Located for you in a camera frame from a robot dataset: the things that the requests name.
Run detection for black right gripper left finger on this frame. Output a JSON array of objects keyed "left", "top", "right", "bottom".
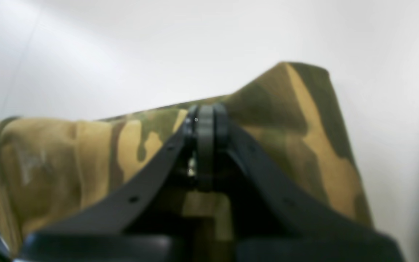
[{"left": 17, "top": 106, "right": 216, "bottom": 262}]

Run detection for camouflage T-shirt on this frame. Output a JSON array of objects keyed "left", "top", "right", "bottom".
[{"left": 0, "top": 62, "right": 374, "bottom": 258}]

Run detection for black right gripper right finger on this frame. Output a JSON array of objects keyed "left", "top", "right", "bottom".
[{"left": 213, "top": 103, "right": 404, "bottom": 262}]

